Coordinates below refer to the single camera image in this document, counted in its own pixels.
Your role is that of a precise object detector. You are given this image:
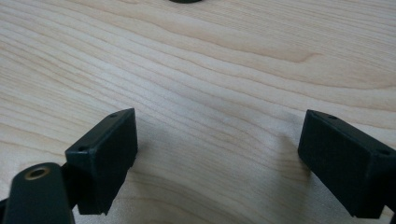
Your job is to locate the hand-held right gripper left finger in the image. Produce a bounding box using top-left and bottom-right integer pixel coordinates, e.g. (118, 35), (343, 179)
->
(64, 107), (139, 217)

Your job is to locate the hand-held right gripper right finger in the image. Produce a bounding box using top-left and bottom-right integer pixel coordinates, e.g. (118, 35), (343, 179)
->
(297, 108), (396, 219)

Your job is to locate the dark round object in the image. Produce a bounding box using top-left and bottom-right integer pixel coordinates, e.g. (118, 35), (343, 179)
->
(168, 0), (204, 5)

